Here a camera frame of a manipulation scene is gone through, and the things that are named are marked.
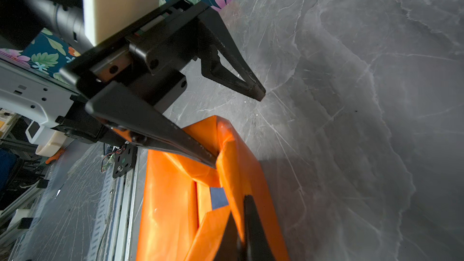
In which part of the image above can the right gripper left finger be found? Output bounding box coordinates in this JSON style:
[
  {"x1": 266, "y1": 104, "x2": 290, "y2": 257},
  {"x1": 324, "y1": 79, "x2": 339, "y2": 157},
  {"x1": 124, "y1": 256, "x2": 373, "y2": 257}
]
[{"x1": 213, "y1": 214, "x2": 242, "y2": 261}]

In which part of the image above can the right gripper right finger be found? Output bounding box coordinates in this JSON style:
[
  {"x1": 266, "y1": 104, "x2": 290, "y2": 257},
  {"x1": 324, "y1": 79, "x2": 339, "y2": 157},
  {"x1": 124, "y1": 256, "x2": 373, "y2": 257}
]
[{"x1": 244, "y1": 195, "x2": 275, "y2": 261}]

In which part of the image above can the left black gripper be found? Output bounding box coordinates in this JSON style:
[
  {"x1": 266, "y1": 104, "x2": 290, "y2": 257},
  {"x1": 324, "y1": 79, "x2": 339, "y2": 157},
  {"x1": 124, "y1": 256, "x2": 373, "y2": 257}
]
[{"x1": 60, "y1": 0, "x2": 266, "y2": 168}]

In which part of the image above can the blue gift box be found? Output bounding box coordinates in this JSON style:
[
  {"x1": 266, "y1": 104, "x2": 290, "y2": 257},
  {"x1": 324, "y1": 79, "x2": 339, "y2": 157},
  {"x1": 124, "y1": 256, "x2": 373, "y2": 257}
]
[{"x1": 210, "y1": 187, "x2": 228, "y2": 210}]

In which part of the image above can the yellow orange wrapping paper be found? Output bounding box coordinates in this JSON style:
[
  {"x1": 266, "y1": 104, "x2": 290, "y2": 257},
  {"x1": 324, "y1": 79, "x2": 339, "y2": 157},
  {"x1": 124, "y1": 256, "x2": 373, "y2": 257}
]
[{"x1": 136, "y1": 116, "x2": 289, "y2": 261}]

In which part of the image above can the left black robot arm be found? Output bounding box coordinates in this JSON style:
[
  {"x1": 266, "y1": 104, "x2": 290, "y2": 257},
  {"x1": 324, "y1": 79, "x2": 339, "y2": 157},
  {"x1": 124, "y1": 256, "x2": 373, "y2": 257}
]
[{"x1": 1, "y1": 0, "x2": 266, "y2": 167}]

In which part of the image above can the left small circuit board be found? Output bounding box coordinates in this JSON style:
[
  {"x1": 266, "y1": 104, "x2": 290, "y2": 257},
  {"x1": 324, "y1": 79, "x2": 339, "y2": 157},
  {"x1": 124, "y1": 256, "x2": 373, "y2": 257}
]
[{"x1": 100, "y1": 144, "x2": 138, "y2": 178}]

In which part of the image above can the aluminium mounting rail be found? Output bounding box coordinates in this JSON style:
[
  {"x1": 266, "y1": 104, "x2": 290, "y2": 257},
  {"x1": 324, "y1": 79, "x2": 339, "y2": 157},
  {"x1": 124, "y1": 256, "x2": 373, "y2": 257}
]
[{"x1": 84, "y1": 152, "x2": 141, "y2": 261}]

